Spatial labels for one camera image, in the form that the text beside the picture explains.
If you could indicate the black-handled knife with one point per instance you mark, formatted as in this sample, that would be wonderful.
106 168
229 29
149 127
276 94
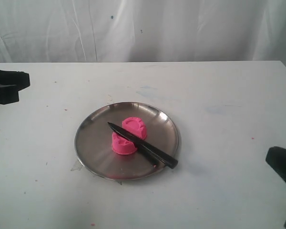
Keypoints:
151 150

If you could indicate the round steel plate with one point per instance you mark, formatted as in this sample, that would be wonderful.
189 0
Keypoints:
93 141

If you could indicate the pink clay piece back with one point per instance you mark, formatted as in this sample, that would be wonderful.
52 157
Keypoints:
135 126

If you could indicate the pink clay piece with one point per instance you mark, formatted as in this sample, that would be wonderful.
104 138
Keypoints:
135 126
122 146

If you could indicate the pink clay piece front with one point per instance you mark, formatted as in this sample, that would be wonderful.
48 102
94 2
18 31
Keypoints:
122 146

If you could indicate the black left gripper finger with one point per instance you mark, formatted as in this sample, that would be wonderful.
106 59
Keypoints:
8 94
19 79

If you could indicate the white backdrop curtain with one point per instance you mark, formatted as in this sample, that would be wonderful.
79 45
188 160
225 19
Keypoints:
142 30

